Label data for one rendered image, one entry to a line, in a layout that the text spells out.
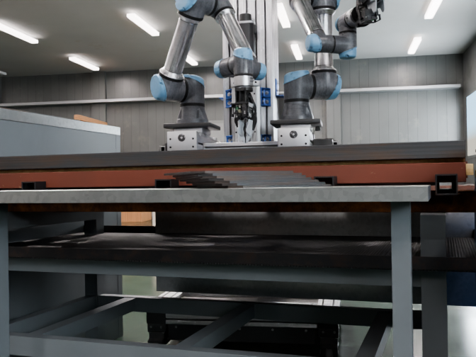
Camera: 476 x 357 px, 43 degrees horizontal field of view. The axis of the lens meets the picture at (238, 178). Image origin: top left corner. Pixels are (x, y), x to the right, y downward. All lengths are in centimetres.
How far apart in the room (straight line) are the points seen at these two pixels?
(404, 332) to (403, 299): 7
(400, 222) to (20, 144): 158
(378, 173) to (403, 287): 33
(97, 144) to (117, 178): 113
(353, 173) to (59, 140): 147
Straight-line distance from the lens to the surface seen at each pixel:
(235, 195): 129
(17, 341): 207
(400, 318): 136
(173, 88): 275
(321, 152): 156
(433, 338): 159
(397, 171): 154
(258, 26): 301
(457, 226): 232
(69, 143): 271
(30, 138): 250
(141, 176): 174
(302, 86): 274
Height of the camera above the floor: 76
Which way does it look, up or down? level
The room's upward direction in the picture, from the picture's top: 1 degrees counter-clockwise
